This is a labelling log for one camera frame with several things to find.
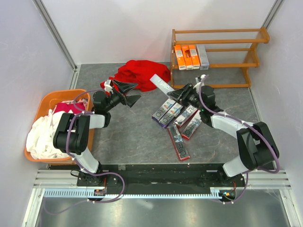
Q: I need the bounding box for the orange toothpaste box top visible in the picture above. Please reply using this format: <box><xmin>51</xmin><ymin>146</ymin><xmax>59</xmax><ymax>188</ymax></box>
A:
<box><xmin>188</xmin><ymin>45</ymin><xmax>200</xmax><ymax>69</ymax></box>

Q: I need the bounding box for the purple R&O box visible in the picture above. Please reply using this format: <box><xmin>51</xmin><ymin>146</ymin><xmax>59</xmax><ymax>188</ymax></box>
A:
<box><xmin>159</xmin><ymin>103</ymin><xmax>183</xmax><ymax>128</ymax></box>
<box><xmin>152</xmin><ymin>98</ymin><xmax>176</xmax><ymax>122</ymax></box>

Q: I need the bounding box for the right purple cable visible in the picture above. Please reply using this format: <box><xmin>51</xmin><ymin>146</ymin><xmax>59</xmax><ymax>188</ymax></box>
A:
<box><xmin>197</xmin><ymin>75</ymin><xmax>281</xmax><ymax>205</ymax></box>

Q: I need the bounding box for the red cloth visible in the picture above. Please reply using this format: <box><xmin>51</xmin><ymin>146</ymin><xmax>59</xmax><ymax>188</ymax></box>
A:
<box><xmin>100</xmin><ymin>60</ymin><xmax>170</xmax><ymax>92</ymax></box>

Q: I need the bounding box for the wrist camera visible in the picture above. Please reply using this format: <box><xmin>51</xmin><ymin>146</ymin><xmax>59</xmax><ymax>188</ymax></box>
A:
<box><xmin>195</xmin><ymin>74</ymin><xmax>208</xmax><ymax>87</ymax></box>
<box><xmin>104</xmin><ymin>79</ymin><xmax>113</xmax><ymax>93</ymax></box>

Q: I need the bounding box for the orange toothpaste box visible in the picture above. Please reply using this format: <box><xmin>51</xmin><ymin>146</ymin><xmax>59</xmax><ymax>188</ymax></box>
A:
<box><xmin>188</xmin><ymin>45</ymin><xmax>200</xmax><ymax>69</ymax></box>
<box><xmin>174</xmin><ymin>45</ymin><xmax>186</xmax><ymax>70</ymax></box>

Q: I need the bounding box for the red r&o box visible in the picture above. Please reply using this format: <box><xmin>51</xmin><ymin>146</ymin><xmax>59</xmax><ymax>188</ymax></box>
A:
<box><xmin>174</xmin><ymin>105</ymin><xmax>197</xmax><ymax>128</ymax></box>
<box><xmin>181</xmin><ymin>115</ymin><xmax>202</xmax><ymax>140</ymax></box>
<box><xmin>167</xmin><ymin>125</ymin><xmax>190</xmax><ymax>161</ymax></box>

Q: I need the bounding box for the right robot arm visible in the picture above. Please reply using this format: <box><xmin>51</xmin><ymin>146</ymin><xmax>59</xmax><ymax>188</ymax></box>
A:
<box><xmin>167</xmin><ymin>83</ymin><xmax>280</xmax><ymax>186</ymax></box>

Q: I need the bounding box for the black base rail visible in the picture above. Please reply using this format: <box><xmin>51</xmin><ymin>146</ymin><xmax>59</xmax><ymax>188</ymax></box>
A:
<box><xmin>77</xmin><ymin>164</ymin><xmax>245</xmax><ymax>192</ymax></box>

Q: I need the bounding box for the magenta cloth in basket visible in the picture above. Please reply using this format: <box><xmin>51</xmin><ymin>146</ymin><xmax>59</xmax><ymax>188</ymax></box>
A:
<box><xmin>53</xmin><ymin>102</ymin><xmax>86</xmax><ymax>114</ymax></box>

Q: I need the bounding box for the red R&O box bottom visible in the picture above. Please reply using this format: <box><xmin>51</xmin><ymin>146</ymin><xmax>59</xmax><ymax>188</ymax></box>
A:
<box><xmin>167</xmin><ymin>125</ymin><xmax>190</xmax><ymax>161</ymax></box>

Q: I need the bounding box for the wooden two-tier shelf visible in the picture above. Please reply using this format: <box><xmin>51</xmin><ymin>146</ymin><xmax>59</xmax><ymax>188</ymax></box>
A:
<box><xmin>170</xmin><ymin>26</ymin><xmax>270</xmax><ymax>88</ymax></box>

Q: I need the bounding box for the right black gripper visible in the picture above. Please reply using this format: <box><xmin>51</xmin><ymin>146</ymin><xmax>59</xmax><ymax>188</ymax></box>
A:
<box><xmin>168</xmin><ymin>82</ymin><xmax>205</xmax><ymax>111</ymax></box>

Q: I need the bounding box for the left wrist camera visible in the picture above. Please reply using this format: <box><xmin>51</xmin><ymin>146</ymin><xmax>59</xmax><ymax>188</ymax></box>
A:
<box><xmin>104</xmin><ymin>79</ymin><xmax>113</xmax><ymax>93</ymax></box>

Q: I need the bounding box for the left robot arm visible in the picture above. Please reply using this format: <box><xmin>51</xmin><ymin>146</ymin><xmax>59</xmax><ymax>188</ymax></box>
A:
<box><xmin>53</xmin><ymin>79</ymin><xmax>141</xmax><ymax>186</ymax></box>

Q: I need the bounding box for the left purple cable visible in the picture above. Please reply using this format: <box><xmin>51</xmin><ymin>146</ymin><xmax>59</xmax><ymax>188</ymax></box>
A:
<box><xmin>44</xmin><ymin>89</ymin><xmax>126</xmax><ymax>215</ymax></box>

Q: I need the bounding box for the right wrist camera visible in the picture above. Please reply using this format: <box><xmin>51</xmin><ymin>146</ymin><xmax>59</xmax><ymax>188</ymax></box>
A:
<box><xmin>195</xmin><ymin>74</ymin><xmax>208</xmax><ymax>87</ymax></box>

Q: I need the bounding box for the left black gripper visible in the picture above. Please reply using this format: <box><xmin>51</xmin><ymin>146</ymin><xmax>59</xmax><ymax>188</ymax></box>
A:
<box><xmin>105</xmin><ymin>80</ymin><xmax>141</xmax><ymax>112</ymax></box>

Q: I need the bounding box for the white cloth in basket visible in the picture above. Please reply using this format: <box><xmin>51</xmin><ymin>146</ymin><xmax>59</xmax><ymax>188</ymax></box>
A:
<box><xmin>26</xmin><ymin>109</ymin><xmax>68</xmax><ymax>159</ymax></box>

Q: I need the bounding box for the orange toothpaste box windowed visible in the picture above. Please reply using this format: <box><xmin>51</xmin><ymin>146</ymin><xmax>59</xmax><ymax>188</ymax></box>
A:
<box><xmin>181</xmin><ymin>45</ymin><xmax>193</xmax><ymax>70</ymax></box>

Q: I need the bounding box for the grey cable duct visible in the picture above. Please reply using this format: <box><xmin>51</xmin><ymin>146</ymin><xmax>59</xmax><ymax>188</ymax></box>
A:
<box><xmin>44</xmin><ymin>184</ymin><xmax>235</xmax><ymax>200</ymax></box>

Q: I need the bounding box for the silver toothpaste box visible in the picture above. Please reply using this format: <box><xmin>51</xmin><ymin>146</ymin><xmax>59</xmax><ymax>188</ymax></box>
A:
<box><xmin>150</xmin><ymin>74</ymin><xmax>175</xmax><ymax>96</ymax></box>
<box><xmin>196</xmin><ymin>44</ymin><xmax>210</xmax><ymax>70</ymax></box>

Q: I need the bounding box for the purple cable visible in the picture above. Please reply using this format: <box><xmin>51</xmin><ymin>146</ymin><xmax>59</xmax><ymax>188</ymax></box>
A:
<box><xmin>197</xmin><ymin>75</ymin><xmax>281</xmax><ymax>205</ymax></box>
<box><xmin>44</xmin><ymin>89</ymin><xmax>126</xmax><ymax>215</ymax></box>

